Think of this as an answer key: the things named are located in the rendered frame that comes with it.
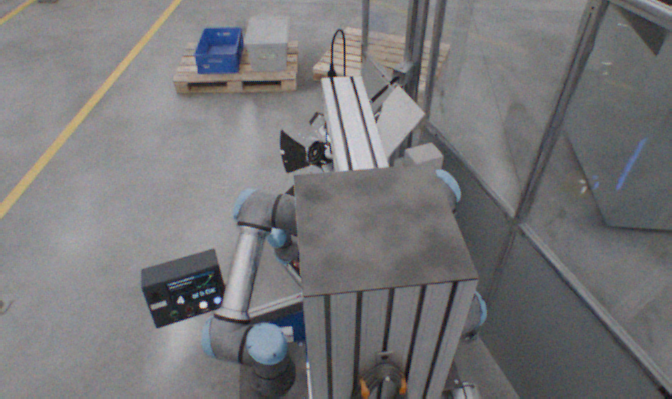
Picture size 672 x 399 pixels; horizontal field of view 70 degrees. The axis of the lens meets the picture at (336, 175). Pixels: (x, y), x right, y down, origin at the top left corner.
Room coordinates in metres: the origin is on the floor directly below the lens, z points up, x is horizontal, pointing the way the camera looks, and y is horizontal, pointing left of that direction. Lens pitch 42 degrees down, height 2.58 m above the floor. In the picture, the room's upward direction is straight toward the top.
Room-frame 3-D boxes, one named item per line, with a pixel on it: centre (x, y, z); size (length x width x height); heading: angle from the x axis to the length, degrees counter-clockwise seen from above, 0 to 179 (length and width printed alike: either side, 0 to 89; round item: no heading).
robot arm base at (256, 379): (0.73, 0.21, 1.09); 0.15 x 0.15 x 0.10
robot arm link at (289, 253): (1.22, 0.20, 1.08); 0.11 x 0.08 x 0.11; 75
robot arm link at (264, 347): (0.73, 0.22, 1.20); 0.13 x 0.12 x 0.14; 75
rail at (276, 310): (1.22, -0.02, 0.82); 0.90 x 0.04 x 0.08; 111
